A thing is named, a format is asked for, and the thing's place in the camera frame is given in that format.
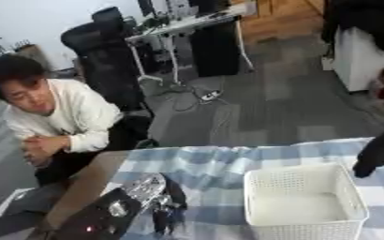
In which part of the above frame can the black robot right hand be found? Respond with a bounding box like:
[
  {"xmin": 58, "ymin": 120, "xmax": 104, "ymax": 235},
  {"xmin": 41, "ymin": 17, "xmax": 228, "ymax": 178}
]
[{"xmin": 350, "ymin": 125, "xmax": 384, "ymax": 179}]

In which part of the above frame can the white perforated plastic basket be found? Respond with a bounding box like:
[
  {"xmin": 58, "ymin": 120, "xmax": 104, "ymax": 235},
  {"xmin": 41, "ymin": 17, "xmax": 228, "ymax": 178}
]
[{"xmin": 241, "ymin": 162, "xmax": 371, "ymax": 240}]

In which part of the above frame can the white cabinet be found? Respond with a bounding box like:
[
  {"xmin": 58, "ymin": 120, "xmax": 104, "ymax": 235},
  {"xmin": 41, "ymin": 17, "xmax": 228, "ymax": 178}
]
[{"xmin": 319, "ymin": 26, "xmax": 384, "ymax": 93}]

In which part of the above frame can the black garment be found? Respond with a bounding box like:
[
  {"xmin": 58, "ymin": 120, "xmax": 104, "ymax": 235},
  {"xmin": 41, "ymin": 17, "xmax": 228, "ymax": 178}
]
[{"xmin": 319, "ymin": 0, "xmax": 384, "ymax": 53}]

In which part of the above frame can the white power strip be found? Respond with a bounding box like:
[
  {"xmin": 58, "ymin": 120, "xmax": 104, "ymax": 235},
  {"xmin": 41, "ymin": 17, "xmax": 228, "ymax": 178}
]
[{"xmin": 199, "ymin": 89, "xmax": 225, "ymax": 102}]

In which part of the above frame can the black computer tower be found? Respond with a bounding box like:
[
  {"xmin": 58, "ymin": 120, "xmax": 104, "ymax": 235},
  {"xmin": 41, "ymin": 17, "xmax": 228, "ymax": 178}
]
[{"xmin": 188, "ymin": 19, "xmax": 242, "ymax": 78}]

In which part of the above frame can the white desk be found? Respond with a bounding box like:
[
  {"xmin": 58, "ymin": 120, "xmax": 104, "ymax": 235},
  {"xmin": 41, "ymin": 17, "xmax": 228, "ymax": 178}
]
[{"xmin": 125, "ymin": 2, "xmax": 258, "ymax": 87}]

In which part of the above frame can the black office chair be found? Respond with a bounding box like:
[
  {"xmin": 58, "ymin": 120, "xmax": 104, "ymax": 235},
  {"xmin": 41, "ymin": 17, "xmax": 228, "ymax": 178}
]
[{"xmin": 59, "ymin": 6, "xmax": 155, "ymax": 118}]

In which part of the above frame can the person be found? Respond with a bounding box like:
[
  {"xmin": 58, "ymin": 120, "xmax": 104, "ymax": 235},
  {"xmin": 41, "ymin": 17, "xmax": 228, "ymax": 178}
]
[{"xmin": 0, "ymin": 53, "xmax": 155, "ymax": 188}]

